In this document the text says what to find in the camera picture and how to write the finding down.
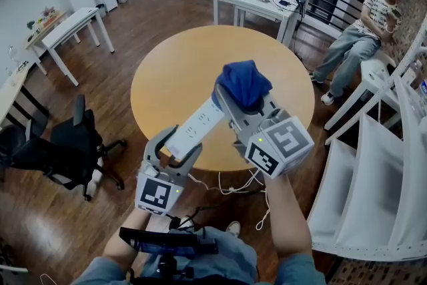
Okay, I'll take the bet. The wooden side table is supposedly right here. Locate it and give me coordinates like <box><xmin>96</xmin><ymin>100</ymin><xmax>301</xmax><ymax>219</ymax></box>
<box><xmin>25</xmin><ymin>9</ymin><xmax>81</xmax><ymax>76</ymax></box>

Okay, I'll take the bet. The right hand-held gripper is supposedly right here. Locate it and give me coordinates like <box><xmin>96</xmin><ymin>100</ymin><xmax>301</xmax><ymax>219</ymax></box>
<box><xmin>214</xmin><ymin>83</ymin><xmax>316</xmax><ymax>180</ymax></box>

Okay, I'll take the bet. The small white desk lamp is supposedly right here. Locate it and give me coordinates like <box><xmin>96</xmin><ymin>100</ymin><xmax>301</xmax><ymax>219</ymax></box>
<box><xmin>7</xmin><ymin>45</ymin><xmax>28</xmax><ymax>73</ymax></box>

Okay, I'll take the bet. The person's white shoe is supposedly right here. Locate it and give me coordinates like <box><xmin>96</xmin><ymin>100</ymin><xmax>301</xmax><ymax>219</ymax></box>
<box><xmin>226</xmin><ymin>220</ymin><xmax>242</xmax><ymax>238</ymax></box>

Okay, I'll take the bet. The beige curved desk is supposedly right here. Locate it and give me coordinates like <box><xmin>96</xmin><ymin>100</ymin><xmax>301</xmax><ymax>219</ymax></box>
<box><xmin>0</xmin><ymin>66</ymin><xmax>31</xmax><ymax>127</ymax></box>

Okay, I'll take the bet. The white metal shelf rack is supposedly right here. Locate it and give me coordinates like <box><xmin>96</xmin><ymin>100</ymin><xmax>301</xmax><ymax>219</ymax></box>
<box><xmin>306</xmin><ymin>13</ymin><xmax>427</xmax><ymax>263</ymax></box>

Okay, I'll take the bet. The black chest-mounted phone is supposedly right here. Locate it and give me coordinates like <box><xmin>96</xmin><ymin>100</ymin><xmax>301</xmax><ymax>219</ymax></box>
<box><xmin>119</xmin><ymin>226</ymin><xmax>220</xmax><ymax>281</ymax></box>

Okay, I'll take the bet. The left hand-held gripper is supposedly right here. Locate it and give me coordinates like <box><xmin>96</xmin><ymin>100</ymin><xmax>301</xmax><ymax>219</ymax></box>
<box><xmin>135</xmin><ymin>124</ymin><xmax>203</xmax><ymax>216</ymax></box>

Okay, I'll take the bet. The white power strip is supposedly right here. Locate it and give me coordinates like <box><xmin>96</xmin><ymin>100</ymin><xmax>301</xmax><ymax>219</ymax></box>
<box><xmin>165</xmin><ymin>98</ymin><xmax>228</xmax><ymax>161</ymax></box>

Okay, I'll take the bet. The white cable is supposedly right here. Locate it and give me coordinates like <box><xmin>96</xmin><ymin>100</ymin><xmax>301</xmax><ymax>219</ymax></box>
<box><xmin>186</xmin><ymin>170</ymin><xmax>271</xmax><ymax>231</ymax></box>

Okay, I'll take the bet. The person's left forearm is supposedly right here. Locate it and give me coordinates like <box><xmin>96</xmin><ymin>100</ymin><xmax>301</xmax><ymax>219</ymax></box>
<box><xmin>101</xmin><ymin>208</ymin><xmax>151</xmax><ymax>264</ymax></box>

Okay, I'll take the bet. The blue cloth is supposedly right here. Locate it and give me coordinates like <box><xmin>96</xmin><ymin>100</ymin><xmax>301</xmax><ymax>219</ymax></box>
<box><xmin>215</xmin><ymin>59</ymin><xmax>274</xmax><ymax>111</ymax></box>

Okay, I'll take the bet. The person's right forearm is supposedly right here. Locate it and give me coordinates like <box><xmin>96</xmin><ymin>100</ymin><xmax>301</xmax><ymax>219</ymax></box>
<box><xmin>263</xmin><ymin>173</ymin><xmax>313</xmax><ymax>261</ymax></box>

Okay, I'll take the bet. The black cable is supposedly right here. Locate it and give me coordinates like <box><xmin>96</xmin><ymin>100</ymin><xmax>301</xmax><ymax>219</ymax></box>
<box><xmin>166</xmin><ymin>206</ymin><xmax>221</xmax><ymax>232</ymax></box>

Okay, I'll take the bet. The black office chair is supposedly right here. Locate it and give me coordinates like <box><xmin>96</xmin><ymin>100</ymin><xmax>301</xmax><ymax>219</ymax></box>
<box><xmin>0</xmin><ymin>94</ymin><xmax>127</xmax><ymax>202</ymax></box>

